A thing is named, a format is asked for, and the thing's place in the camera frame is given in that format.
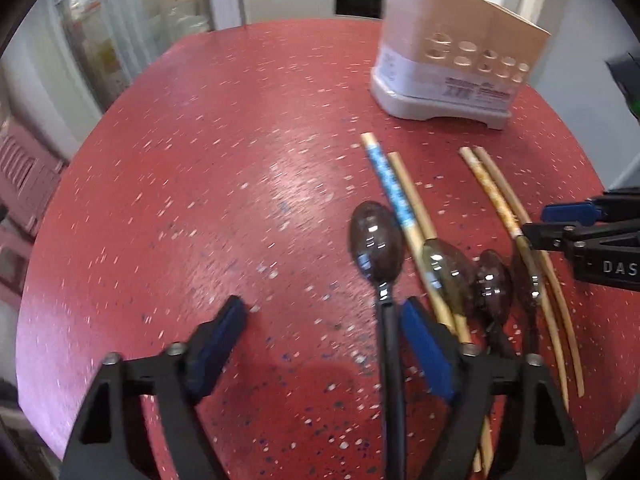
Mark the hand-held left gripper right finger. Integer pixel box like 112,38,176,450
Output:
400,296,588,480

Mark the olive translucent spoon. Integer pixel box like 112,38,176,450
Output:
420,239,481,356

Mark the white beige utensil holder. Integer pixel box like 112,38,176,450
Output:
370,0,551,131

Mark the stack of pink crates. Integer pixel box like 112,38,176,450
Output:
0,115,68,301

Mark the plain bamboo chopstick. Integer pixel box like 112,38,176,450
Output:
473,146,586,400
387,151,483,476

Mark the dark translucent spoon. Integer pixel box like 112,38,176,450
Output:
510,247,545,361

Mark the glass sliding door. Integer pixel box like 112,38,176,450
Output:
50,0,216,111

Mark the grey translucent spoon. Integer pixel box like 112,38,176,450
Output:
348,201,407,480

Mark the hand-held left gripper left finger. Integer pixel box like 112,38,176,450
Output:
60,295,251,480

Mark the dark object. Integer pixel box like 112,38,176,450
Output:
605,52,640,121

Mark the orange patterned bamboo chopstick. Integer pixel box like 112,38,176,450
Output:
459,146,570,411

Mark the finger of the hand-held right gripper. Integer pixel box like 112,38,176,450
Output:
542,189,640,223
522,220,640,261

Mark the blue patterned bamboo chopstick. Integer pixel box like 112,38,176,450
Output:
361,132,493,476

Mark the brown translucent spoon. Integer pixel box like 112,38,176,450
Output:
475,251,514,358

